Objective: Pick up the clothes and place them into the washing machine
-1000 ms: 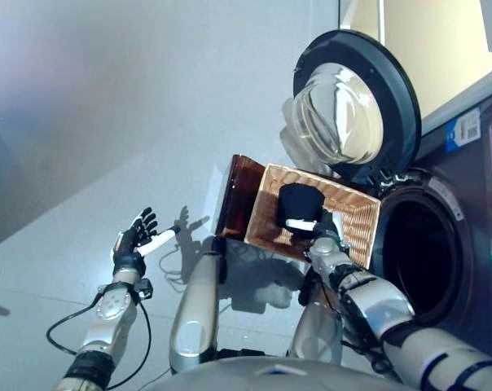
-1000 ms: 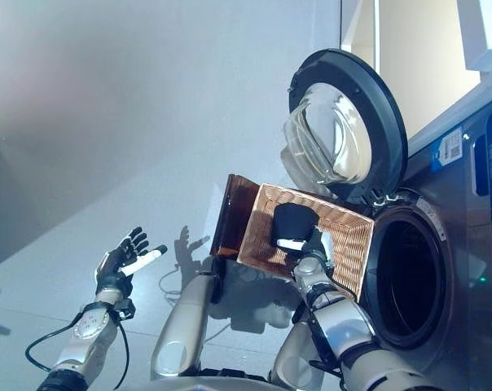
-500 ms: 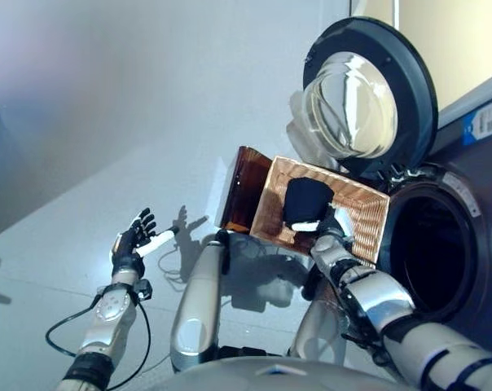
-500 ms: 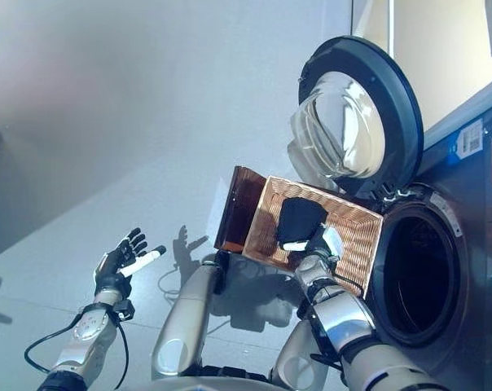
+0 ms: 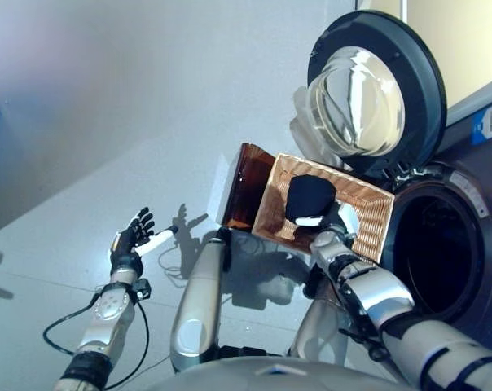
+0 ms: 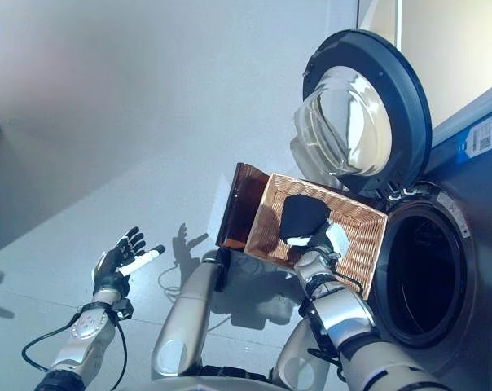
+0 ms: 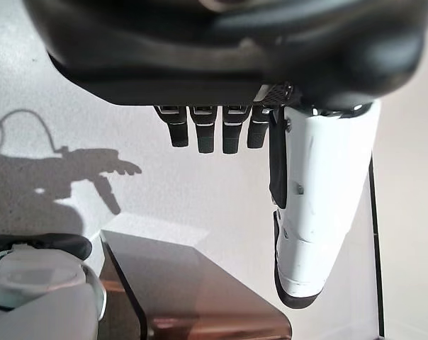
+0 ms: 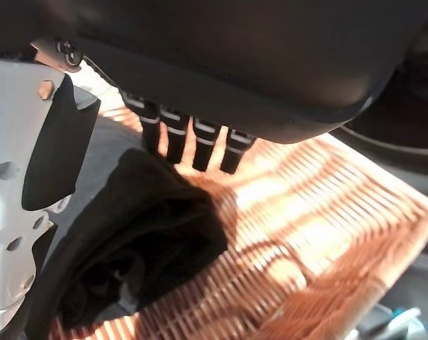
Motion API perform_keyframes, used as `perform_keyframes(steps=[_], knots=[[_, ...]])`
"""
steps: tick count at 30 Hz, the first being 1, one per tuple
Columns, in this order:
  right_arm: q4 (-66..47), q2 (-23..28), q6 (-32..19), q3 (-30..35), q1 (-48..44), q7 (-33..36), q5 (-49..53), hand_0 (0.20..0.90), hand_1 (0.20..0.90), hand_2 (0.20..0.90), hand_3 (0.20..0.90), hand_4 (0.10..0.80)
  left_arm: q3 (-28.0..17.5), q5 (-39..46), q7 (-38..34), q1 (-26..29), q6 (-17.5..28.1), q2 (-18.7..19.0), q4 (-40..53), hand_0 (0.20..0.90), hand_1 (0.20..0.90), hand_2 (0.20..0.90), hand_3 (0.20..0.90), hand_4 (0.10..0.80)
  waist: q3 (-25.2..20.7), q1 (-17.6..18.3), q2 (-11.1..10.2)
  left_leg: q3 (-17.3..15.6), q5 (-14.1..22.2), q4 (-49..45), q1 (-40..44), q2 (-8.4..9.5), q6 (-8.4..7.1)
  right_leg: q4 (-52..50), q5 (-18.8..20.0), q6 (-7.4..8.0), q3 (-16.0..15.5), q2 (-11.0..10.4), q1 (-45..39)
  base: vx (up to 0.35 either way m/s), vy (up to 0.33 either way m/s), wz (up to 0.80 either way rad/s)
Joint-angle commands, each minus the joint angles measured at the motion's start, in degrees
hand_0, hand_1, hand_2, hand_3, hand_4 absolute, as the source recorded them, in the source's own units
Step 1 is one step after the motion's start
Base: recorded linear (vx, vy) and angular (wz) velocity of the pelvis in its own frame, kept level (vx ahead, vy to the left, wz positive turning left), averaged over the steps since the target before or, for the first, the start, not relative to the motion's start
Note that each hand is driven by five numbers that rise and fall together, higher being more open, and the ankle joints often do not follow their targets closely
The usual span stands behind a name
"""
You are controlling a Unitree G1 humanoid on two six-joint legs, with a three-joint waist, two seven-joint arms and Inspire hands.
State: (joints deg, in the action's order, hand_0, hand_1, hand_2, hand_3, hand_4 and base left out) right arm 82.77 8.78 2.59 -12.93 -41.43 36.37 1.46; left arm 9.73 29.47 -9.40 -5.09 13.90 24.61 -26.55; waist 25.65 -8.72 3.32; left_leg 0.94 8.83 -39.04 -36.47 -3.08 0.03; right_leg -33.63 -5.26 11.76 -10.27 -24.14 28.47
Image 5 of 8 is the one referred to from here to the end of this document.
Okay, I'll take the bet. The round glass washing machine door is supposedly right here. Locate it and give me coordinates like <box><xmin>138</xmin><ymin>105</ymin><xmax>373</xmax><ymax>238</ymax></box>
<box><xmin>290</xmin><ymin>8</ymin><xmax>449</xmax><ymax>174</ymax></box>

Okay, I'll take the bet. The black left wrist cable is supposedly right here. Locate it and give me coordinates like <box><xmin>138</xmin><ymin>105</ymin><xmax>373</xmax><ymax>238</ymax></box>
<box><xmin>42</xmin><ymin>291</ymin><xmax>151</xmax><ymax>390</ymax></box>

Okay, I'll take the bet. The glossy brown wooden stool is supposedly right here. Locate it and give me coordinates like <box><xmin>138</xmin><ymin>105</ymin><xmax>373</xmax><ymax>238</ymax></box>
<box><xmin>207</xmin><ymin>142</ymin><xmax>279</xmax><ymax>230</ymax></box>

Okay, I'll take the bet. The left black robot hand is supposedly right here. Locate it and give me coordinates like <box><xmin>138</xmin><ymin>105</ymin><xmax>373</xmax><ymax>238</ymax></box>
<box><xmin>109</xmin><ymin>206</ymin><xmax>180</xmax><ymax>282</ymax></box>

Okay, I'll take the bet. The silver robot leg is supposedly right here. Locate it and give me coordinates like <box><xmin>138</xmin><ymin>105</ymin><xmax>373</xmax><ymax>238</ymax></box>
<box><xmin>169</xmin><ymin>227</ymin><xmax>233</xmax><ymax>372</ymax></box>
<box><xmin>286</xmin><ymin>268</ymin><xmax>353</xmax><ymax>366</ymax></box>

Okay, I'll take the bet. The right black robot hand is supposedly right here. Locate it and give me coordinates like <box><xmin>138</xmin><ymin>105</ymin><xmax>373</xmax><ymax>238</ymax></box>
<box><xmin>294</xmin><ymin>201</ymin><xmax>361</xmax><ymax>245</ymax></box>

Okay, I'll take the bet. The black garment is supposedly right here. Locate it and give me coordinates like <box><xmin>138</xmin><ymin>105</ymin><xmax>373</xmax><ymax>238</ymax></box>
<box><xmin>284</xmin><ymin>174</ymin><xmax>337</xmax><ymax>222</ymax></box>

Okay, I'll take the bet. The right silver robot leg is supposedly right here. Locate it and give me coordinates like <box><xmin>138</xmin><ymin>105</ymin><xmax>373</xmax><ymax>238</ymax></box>
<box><xmin>286</xmin><ymin>268</ymin><xmax>353</xmax><ymax>366</ymax></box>

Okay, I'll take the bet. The grey front-load washing machine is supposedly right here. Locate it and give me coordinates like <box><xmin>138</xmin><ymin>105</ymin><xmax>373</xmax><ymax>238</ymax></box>
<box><xmin>376</xmin><ymin>103</ymin><xmax>492</xmax><ymax>391</ymax></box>

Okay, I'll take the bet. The rectangular wicker laundry basket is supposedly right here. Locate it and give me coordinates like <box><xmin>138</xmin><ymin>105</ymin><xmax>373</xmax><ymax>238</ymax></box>
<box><xmin>251</xmin><ymin>152</ymin><xmax>396</xmax><ymax>266</ymax></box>

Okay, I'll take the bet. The left silver robot leg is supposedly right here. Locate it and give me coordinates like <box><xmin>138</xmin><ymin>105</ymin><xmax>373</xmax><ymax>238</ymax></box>
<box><xmin>169</xmin><ymin>227</ymin><xmax>233</xmax><ymax>372</ymax></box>

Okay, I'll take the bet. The white counter cabinet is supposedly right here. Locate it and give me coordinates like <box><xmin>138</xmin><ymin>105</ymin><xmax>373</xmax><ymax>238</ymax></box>
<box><xmin>354</xmin><ymin>0</ymin><xmax>492</xmax><ymax>113</ymax></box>

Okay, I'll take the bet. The blue white energy label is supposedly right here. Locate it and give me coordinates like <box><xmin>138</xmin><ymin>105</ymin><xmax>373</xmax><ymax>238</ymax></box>
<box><xmin>470</xmin><ymin>103</ymin><xmax>492</xmax><ymax>146</ymax></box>

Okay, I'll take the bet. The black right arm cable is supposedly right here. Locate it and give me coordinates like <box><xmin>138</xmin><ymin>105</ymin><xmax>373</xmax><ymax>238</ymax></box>
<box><xmin>339</xmin><ymin>280</ymin><xmax>393</xmax><ymax>362</ymax></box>

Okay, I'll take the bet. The grey robot torso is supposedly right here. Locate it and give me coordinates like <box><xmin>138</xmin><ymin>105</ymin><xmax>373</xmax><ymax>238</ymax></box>
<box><xmin>143</xmin><ymin>356</ymin><xmax>402</xmax><ymax>391</ymax></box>

